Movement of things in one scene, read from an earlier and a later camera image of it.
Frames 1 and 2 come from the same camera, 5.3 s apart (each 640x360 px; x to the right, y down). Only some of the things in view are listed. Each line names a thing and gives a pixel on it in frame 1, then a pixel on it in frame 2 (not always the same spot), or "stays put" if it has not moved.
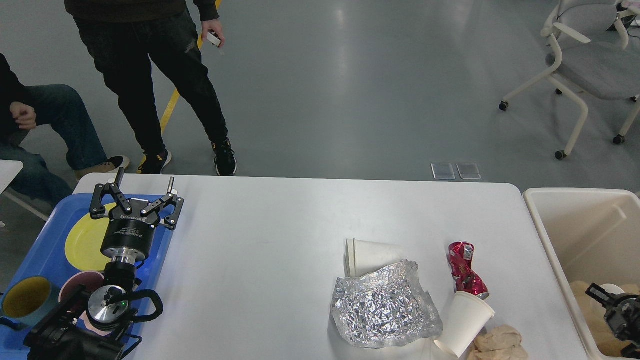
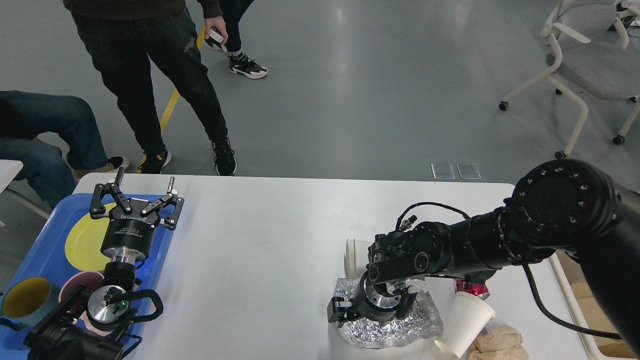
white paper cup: [467, 317] stays put
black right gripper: [622, 314] to [370, 305]
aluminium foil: [387, 307] stays put
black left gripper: [128, 238] stays put
